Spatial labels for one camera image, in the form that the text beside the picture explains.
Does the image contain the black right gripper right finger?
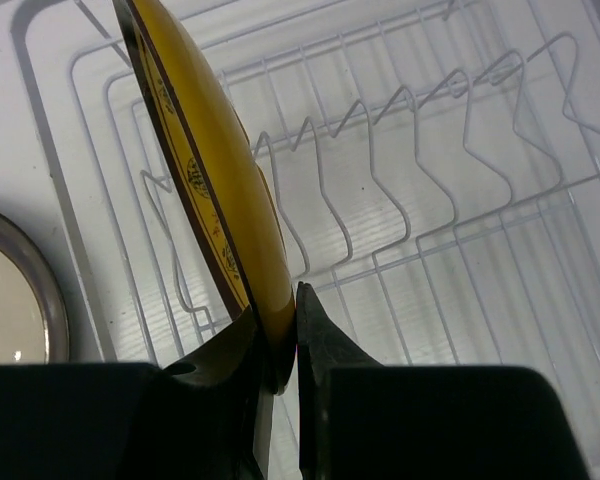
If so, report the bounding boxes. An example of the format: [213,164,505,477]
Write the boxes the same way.
[296,283,589,479]

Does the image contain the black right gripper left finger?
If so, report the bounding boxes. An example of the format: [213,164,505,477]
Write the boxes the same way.
[0,311,263,479]

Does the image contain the grey rimmed cream plate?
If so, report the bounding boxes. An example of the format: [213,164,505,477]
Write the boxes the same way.
[0,213,70,365]

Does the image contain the yellow patterned plate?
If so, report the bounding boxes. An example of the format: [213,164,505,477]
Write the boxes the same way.
[113,1,295,394]

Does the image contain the white wire dish rack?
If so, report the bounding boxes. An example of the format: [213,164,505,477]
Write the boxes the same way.
[10,1,600,479]

